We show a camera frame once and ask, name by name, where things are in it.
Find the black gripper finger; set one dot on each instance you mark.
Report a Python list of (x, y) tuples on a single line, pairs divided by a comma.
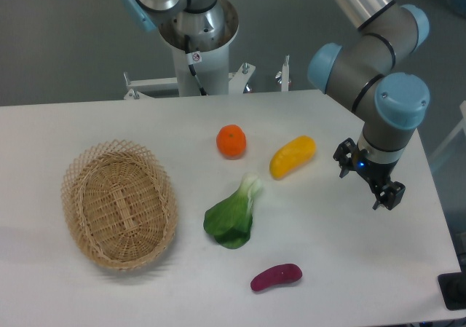
[(343, 155), (388, 195)]

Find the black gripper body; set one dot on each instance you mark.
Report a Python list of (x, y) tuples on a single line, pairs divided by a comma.
[(374, 165)]

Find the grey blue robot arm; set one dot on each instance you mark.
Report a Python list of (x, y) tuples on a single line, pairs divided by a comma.
[(360, 78)]

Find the purple sweet potato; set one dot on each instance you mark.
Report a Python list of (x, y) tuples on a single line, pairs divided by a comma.
[(277, 275)]

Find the yellow mango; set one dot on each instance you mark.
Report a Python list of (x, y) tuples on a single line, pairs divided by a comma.
[(291, 156)]

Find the black device at table edge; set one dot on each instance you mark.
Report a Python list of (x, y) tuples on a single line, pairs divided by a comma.
[(452, 287)]

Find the orange tangerine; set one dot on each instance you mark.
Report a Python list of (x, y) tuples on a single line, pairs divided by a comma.
[(231, 141)]

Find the green bok choy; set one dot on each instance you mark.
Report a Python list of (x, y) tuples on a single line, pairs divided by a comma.
[(230, 221)]

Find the woven wicker basket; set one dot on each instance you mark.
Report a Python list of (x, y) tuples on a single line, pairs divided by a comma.
[(119, 205)]

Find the white frame at right edge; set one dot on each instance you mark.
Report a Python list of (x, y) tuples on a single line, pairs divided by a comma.
[(448, 145)]

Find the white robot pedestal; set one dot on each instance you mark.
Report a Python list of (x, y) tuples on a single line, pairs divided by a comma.
[(199, 43)]

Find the white metal base frame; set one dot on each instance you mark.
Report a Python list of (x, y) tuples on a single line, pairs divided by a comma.
[(238, 82)]

